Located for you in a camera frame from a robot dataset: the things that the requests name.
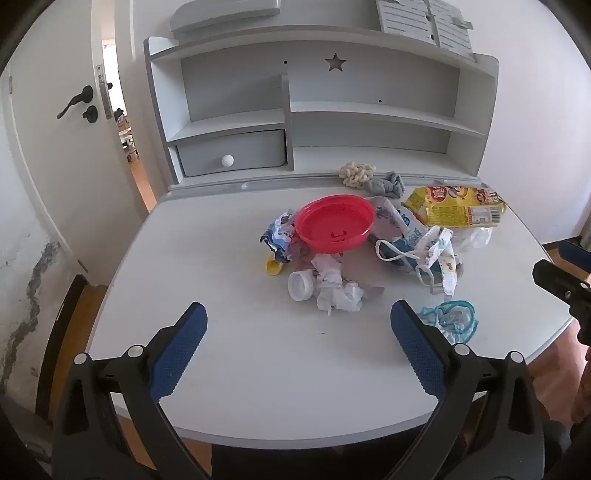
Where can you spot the white desk shelf unit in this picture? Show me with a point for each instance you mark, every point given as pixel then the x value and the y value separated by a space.
pixel 369 87

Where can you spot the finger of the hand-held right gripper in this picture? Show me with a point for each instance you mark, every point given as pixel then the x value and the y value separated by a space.
pixel 565 286
pixel 577 253

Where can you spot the grey scrunchie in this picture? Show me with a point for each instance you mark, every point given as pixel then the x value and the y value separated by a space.
pixel 387 184

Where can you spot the black door lock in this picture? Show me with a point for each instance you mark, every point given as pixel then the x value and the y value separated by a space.
pixel 90 113

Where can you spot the white bottle cap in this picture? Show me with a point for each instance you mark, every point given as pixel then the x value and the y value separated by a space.
pixel 301 286

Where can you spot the red plastic bowl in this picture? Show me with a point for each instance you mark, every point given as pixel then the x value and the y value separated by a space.
pixel 332 221

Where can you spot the printed white face mask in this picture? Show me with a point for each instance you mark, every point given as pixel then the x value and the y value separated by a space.
pixel 443 258

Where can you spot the clear plastic bag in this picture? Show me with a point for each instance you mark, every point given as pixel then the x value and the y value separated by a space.
pixel 473 237

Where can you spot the crumpled white tissue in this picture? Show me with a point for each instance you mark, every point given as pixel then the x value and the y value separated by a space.
pixel 334 286

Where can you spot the yellow snack packet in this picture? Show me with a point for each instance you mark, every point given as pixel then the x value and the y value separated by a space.
pixel 452 205

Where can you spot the blue and white wrapper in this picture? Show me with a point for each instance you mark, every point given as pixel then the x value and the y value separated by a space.
pixel 404 230

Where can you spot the white door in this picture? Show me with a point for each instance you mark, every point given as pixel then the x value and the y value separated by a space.
pixel 51 175

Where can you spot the brown paper piece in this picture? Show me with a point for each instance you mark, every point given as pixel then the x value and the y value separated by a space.
pixel 367 272

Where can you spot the white round drawer knob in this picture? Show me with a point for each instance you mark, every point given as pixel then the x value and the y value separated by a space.
pixel 227 160

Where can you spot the grey slatted book stand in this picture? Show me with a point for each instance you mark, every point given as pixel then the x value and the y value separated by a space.
pixel 415 21

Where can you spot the grey flat board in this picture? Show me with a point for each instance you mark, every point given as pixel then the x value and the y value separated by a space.
pixel 221 14

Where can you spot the cream scrunchie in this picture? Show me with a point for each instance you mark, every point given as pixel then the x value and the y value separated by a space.
pixel 356 174

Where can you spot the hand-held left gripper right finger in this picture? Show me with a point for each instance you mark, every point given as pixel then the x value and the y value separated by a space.
pixel 418 346

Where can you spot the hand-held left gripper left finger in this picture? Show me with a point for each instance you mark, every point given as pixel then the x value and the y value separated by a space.
pixel 178 350

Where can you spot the dark blue crumpled wrapper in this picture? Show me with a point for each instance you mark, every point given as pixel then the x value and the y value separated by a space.
pixel 277 235

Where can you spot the grey desk drawer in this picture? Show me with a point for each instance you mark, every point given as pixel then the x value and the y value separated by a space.
pixel 231 147

